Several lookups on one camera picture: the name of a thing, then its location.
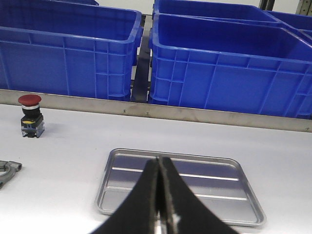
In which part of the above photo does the steel table edge rail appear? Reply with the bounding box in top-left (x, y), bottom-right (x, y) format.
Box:
top-left (0, 89), bottom-right (312, 134)

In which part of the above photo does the grey metal pipe clamp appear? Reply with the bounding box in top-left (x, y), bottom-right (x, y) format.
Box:
top-left (0, 160), bottom-right (22, 189)

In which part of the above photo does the blue crate behind right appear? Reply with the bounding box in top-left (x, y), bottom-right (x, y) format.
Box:
top-left (152, 0), bottom-right (282, 26)

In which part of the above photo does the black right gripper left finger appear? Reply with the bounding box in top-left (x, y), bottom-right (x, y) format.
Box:
top-left (92, 159), bottom-right (159, 234)

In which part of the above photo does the blue plastic crate left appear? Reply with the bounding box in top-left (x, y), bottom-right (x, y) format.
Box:
top-left (0, 0), bottom-right (143, 101)

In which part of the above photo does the blue plastic crate right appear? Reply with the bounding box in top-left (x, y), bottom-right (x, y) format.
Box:
top-left (149, 14), bottom-right (312, 118)

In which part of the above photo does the silver metal tray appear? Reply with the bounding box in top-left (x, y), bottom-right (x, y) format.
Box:
top-left (96, 148), bottom-right (266, 227)

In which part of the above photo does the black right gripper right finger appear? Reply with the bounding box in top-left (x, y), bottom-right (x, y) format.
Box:
top-left (158, 157), bottom-right (237, 234)

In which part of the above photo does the red emergency stop button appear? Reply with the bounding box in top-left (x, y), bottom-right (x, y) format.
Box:
top-left (18, 94), bottom-right (44, 138)

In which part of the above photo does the blue crate far right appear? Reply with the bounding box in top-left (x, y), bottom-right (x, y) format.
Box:
top-left (266, 11), bottom-right (312, 44)

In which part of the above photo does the blue plastic crate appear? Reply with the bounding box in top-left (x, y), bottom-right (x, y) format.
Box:
top-left (149, 14), bottom-right (312, 118)
top-left (0, 0), bottom-right (143, 101)

